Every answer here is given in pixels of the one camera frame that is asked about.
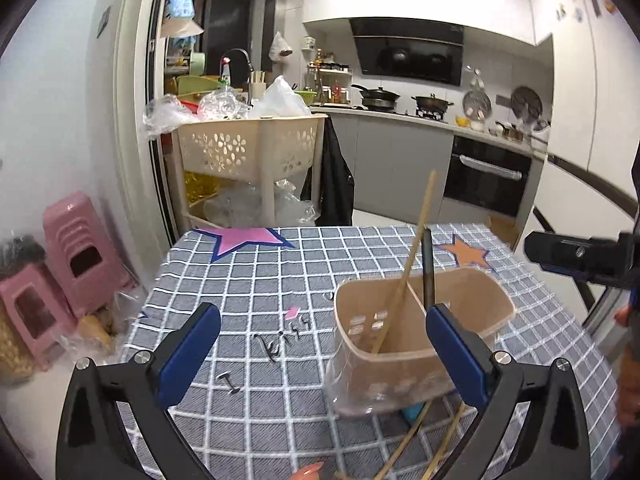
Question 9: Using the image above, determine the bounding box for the black-handled spoon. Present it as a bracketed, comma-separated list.
[421, 228, 435, 311]

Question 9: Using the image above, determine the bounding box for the cardboard box on floor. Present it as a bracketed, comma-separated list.
[487, 214, 521, 249]

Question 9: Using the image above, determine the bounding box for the bamboo chopstick blue end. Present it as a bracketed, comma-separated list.
[374, 401, 432, 480]

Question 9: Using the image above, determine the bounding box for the beige plastic utensil holder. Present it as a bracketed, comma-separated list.
[323, 268, 516, 417]

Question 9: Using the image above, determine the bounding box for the grey checkered tablecloth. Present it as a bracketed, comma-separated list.
[120, 224, 620, 479]

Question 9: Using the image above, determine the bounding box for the pink plastic stool short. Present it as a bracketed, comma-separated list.
[1, 263, 77, 370]

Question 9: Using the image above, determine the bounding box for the pink plastic stool tall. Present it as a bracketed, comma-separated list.
[42, 192, 134, 318]

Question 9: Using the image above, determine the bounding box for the person's right hand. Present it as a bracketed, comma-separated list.
[613, 303, 640, 428]

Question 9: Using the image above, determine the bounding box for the person's left hand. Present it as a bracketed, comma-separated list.
[288, 462, 324, 480]

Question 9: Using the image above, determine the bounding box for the black wok on stove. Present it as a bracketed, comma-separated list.
[352, 84, 400, 110]

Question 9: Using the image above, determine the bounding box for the black built-in oven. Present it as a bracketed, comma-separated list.
[444, 136, 532, 218]

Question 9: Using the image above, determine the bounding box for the black range hood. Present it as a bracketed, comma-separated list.
[349, 18, 465, 87]

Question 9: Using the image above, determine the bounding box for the beige perforated storage cart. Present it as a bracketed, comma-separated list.
[171, 114, 328, 228]

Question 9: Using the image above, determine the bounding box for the black pot on stove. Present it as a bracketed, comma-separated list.
[412, 93, 454, 114]

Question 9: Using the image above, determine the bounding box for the black hanging garment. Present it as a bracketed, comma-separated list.
[300, 117, 355, 226]

